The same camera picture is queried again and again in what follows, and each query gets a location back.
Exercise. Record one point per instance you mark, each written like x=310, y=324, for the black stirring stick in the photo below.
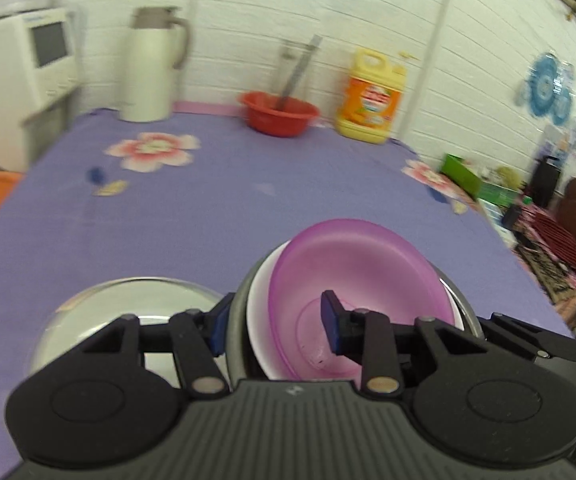
x=298, y=71

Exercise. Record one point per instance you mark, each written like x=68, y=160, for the red patterned bedding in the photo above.
x=548, y=253

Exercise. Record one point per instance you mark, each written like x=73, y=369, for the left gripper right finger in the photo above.
x=370, y=339

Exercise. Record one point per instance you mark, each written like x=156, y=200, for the white water dispenser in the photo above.
x=39, y=72

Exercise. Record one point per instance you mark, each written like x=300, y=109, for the black bag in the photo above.
x=544, y=181

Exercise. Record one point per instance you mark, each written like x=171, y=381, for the purple plastic bowl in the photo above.
x=367, y=267

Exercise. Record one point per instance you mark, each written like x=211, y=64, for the stainless steel bowl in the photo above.
x=240, y=359

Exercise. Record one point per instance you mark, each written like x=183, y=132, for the blue round wall decoration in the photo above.
x=547, y=90

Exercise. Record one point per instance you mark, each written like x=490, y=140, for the white red patterned bowl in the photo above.
x=263, y=324

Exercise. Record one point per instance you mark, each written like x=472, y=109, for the yellow detergent bottle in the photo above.
x=372, y=95

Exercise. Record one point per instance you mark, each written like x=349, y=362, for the white thermos jug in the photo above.
x=157, y=49

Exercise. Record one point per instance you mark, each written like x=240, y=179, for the green box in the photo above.
x=477, y=188

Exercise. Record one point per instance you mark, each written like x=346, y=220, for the red plastic basket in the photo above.
x=263, y=115

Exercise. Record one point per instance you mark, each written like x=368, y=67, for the glass pitcher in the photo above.
x=290, y=54

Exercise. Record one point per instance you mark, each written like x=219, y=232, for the purple floral tablecloth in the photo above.
x=78, y=218

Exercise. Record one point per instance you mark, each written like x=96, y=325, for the large white plate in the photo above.
x=152, y=300

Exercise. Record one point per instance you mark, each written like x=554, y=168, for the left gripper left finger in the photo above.
x=195, y=339

